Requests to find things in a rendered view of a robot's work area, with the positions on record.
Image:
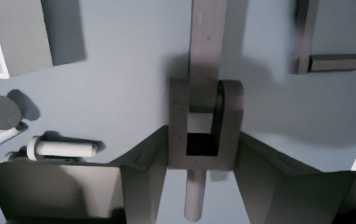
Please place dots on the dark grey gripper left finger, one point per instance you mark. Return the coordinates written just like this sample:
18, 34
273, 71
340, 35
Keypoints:
126, 192

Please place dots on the dark grey rectangular bar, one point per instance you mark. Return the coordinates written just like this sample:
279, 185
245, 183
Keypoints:
205, 45

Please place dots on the white divided parts tray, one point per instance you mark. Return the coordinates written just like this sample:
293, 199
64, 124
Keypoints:
24, 46

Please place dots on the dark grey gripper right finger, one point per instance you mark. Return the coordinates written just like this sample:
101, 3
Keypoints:
279, 189

